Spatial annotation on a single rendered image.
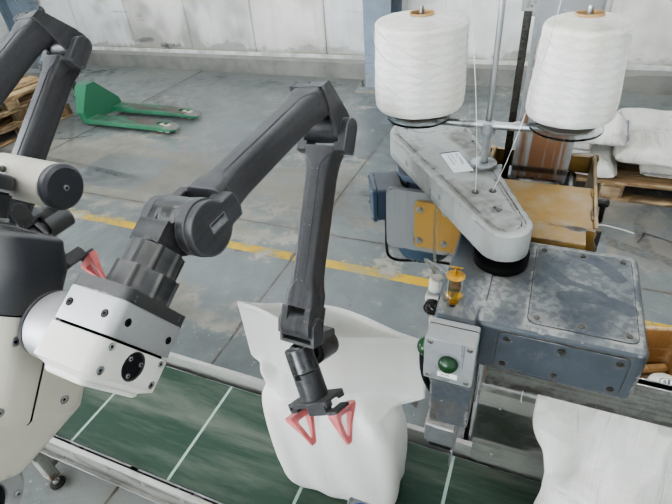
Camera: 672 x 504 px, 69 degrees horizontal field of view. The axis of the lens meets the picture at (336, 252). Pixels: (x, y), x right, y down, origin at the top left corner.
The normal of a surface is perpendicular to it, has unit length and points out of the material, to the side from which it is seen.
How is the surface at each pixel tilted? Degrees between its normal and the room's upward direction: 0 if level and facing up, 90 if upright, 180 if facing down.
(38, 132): 81
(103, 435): 0
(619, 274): 0
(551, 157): 90
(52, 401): 90
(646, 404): 90
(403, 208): 90
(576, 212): 0
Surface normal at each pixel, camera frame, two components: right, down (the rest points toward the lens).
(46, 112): 0.84, 0.13
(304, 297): -0.50, -0.02
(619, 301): -0.07, -0.80
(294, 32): -0.38, 0.57
